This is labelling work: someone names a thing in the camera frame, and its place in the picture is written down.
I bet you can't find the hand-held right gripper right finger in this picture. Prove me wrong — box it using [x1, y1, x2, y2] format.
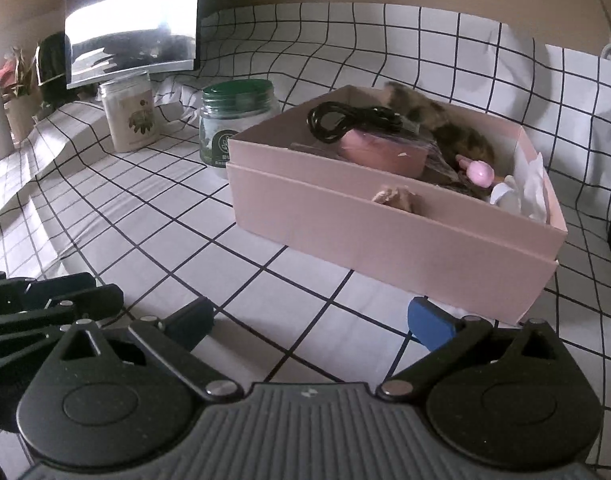
[377, 296, 561, 402]

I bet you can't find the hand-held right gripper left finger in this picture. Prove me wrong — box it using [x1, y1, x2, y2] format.
[60, 296, 240, 402]

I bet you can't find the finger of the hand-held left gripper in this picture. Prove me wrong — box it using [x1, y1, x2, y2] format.
[0, 284, 125, 362]
[0, 271, 98, 307]

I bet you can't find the pink cardboard box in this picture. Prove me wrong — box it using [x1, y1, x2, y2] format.
[226, 85, 569, 326]

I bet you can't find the white soft pack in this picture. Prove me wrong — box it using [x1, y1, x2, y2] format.
[515, 151, 553, 223]

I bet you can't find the tortoiseshell furry plush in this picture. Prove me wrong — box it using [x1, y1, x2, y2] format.
[383, 81, 496, 166]

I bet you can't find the black cable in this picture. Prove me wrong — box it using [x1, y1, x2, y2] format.
[307, 101, 411, 143]

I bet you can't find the white black-grid tablecloth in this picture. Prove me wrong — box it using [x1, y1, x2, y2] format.
[0, 2, 611, 480]

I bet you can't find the pink round plastic item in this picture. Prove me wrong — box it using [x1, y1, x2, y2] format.
[455, 156, 496, 186]

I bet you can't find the beige vase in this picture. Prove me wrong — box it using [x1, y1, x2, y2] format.
[6, 97, 37, 142]

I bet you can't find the clear jar with beige lid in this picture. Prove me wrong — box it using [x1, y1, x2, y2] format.
[98, 71, 161, 154]

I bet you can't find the clear jar with green lid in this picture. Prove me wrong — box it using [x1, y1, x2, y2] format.
[199, 80, 281, 179]

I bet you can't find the black object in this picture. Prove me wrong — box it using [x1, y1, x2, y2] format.
[36, 31, 70, 106]

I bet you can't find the black computer monitor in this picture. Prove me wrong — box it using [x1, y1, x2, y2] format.
[64, 0, 202, 92]

